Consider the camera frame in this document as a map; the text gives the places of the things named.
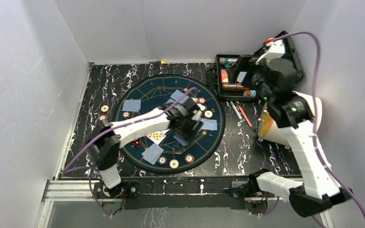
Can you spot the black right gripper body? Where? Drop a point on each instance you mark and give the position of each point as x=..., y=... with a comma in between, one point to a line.
x=258, y=71

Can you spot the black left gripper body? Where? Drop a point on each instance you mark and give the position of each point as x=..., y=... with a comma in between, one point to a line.
x=188, y=125

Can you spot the blue patterned card deck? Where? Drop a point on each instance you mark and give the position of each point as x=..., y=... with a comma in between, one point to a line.
x=241, y=76

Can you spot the dealt card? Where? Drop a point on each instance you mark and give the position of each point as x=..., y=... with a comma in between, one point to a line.
x=152, y=153
x=209, y=124

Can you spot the cream chip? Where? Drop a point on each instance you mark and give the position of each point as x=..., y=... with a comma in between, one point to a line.
x=208, y=114
x=174, y=163

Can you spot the red chip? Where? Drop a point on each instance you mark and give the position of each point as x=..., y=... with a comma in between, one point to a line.
x=189, y=158
x=201, y=100

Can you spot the face-down burn card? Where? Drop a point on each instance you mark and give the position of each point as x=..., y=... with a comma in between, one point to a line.
x=178, y=95

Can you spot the face-up diamonds card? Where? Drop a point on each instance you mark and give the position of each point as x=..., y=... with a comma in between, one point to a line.
x=156, y=137

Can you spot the red triangle marker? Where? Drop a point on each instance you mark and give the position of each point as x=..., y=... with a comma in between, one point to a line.
x=136, y=143

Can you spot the cream chip off mat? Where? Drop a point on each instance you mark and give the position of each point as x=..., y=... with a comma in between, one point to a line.
x=104, y=108

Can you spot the red chip off mat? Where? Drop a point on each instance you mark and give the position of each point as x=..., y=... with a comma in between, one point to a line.
x=102, y=117

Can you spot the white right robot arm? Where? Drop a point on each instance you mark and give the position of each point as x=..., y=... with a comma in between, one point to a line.
x=319, y=190

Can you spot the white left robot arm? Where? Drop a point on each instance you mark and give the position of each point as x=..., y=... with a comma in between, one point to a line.
x=111, y=137

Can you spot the top poker chip row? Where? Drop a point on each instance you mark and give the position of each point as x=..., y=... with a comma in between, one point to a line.
x=227, y=60

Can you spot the red card deck box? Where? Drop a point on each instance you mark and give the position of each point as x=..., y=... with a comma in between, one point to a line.
x=224, y=76

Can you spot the black foam-lined carrying case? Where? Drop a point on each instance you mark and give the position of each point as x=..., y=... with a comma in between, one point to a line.
x=213, y=75

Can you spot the short poker chip stack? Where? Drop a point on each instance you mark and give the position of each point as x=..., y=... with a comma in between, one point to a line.
x=249, y=93

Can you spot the round blue poker mat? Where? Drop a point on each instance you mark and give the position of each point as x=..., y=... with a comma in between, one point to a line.
x=155, y=91

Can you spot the green marker pen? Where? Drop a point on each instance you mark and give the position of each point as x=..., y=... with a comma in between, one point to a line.
x=236, y=111

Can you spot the orange marker pen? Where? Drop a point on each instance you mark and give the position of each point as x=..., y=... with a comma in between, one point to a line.
x=243, y=113

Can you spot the white cylindrical drum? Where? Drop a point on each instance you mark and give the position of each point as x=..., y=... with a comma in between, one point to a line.
x=267, y=127

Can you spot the aluminium mounting rail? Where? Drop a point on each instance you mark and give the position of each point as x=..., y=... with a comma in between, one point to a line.
x=167, y=202

